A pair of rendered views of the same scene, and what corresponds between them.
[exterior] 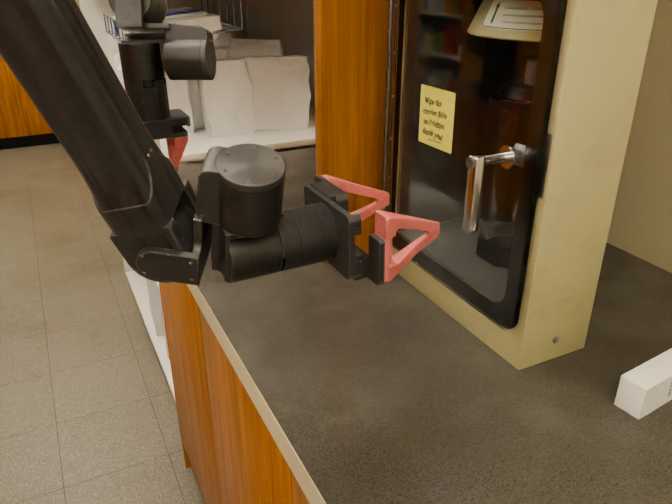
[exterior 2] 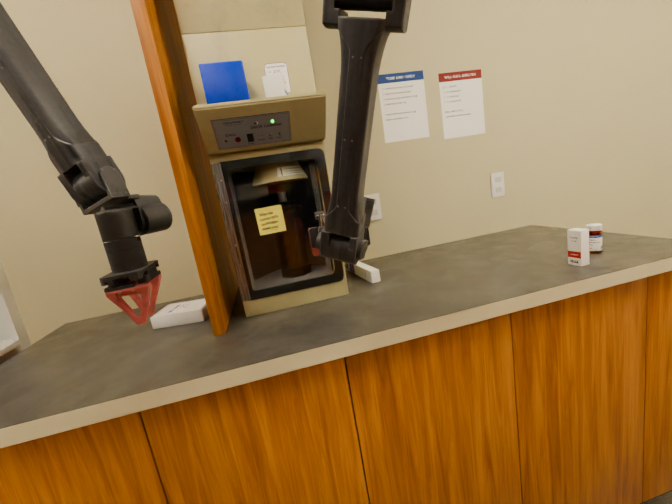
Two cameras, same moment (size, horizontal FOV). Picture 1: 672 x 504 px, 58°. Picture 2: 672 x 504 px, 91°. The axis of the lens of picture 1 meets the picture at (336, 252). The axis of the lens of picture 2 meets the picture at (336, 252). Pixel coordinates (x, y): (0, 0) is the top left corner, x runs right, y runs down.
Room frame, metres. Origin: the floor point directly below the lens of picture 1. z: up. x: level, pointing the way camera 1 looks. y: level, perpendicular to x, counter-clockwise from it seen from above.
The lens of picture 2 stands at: (0.37, 0.74, 1.28)
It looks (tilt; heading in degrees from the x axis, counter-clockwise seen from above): 11 degrees down; 285
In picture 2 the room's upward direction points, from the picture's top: 9 degrees counter-clockwise
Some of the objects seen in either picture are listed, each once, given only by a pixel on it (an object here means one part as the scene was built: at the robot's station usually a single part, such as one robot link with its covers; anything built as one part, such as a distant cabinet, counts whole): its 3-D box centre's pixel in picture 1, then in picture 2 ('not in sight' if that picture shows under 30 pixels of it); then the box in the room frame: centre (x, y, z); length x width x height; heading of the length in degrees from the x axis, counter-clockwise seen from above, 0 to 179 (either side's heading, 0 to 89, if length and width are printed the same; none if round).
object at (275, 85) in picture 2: not in sight; (276, 90); (0.69, -0.12, 1.54); 0.05 x 0.05 x 0.06; 11
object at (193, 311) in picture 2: not in sight; (185, 312); (1.13, -0.11, 0.96); 0.16 x 0.12 x 0.04; 15
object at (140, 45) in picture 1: (146, 59); (120, 224); (0.88, 0.26, 1.27); 0.07 x 0.06 x 0.07; 86
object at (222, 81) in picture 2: not in sight; (226, 88); (0.80, -0.07, 1.56); 0.10 x 0.10 x 0.09; 26
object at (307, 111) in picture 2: not in sight; (265, 124); (0.73, -0.10, 1.46); 0.32 x 0.11 x 0.10; 26
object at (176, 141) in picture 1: (161, 151); (140, 294); (0.88, 0.26, 1.14); 0.07 x 0.07 x 0.09; 27
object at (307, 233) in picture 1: (308, 234); not in sight; (0.54, 0.03, 1.16); 0.10 x 0.07 x 0.07; 26
